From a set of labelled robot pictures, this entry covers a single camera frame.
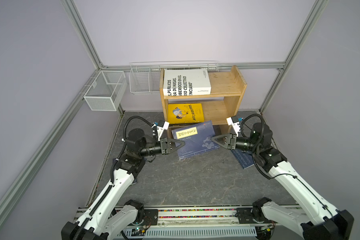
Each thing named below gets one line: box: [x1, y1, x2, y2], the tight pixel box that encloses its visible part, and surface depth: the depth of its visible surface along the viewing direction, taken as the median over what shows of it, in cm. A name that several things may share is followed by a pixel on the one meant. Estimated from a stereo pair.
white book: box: [163, 68, 211, 96], surface depth 69 cm
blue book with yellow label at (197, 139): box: [171, 120, 220, 161], surface depth 64 cm
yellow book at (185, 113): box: [167, 103, 205, 125], surface depth 89 cm
